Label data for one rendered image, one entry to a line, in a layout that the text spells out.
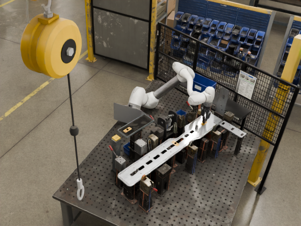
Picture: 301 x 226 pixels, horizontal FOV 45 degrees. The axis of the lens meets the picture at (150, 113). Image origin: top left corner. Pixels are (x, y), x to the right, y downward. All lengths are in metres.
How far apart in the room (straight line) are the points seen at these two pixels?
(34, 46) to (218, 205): 2.98
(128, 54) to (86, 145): 1.99
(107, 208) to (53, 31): 2.77
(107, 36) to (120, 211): 3.66
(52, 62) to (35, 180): 3.93
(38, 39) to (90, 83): 5.38
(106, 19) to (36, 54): 5.43
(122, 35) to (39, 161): 2.54
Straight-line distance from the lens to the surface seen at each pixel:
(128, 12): 6.02
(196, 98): 3.62
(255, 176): 4.80
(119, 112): 4.29
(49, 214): 4.42
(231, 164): 4.03
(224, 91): 3.98
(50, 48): 0.87
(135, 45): 6.22
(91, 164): 3.88
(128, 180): 3.33
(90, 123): 5.44
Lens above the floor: 3.53
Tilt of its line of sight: 39 degrees down
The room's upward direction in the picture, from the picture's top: 4 degrees clockwise
